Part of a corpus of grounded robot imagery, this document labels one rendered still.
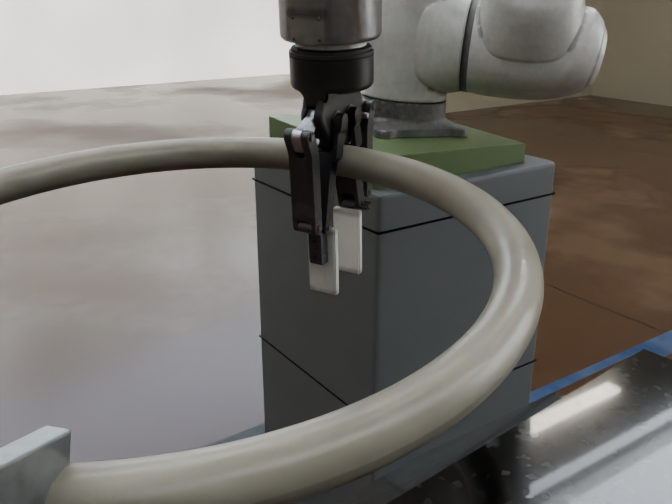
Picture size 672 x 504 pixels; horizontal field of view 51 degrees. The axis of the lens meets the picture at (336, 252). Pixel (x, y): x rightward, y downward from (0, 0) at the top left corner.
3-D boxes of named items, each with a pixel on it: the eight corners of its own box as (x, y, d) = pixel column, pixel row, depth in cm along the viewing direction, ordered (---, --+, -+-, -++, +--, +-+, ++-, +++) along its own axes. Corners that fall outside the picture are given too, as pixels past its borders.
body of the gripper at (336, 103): (318, 33, 67) (321, 129, 71) (268, 47, 61) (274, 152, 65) (390, 37, 64) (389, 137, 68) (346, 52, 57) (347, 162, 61)
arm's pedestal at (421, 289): (236, 487, 165) (216, 146, 137) (403, 418, 191) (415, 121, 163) (364, 640, 126) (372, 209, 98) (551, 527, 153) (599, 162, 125)
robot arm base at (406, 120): (314, 118, 131) (315, 87, 129) (416, 116, 141) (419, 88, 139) (358, 140, 116) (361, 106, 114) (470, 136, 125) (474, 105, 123)
